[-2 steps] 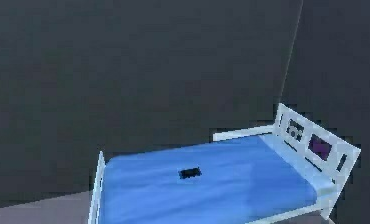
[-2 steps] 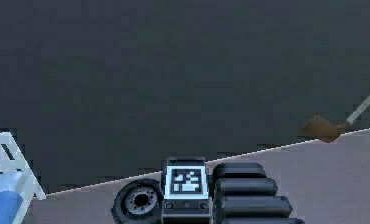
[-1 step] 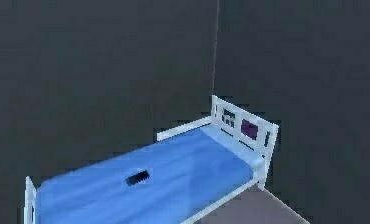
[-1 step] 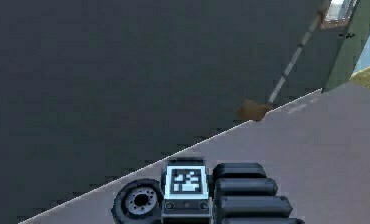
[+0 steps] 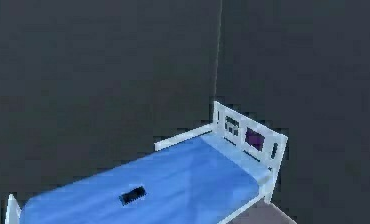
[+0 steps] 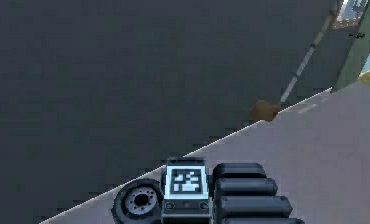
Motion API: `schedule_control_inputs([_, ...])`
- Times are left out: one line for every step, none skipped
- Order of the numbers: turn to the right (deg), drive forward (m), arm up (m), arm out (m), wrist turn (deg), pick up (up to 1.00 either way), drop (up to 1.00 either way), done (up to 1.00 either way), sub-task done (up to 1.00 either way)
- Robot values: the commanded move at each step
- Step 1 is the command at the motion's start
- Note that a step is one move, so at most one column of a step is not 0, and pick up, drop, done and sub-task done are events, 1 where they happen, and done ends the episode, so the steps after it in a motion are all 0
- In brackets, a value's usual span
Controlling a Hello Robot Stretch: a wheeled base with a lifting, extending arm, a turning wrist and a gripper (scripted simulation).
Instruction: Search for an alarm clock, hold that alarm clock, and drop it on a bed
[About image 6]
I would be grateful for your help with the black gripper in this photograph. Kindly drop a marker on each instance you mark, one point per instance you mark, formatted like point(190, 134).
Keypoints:
point(139, 201)

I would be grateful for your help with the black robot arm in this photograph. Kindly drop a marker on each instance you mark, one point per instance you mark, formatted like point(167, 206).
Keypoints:
point(239, 190)

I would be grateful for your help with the grey floor lamp brown base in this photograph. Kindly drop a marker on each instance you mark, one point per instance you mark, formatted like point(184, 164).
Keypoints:
point(264, 110)

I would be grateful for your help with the grey room door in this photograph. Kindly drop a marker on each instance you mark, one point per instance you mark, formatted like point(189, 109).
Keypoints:
point(354, 60)

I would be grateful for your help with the brown framed window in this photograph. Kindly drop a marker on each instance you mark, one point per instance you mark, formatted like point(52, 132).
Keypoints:
point(350, 13)

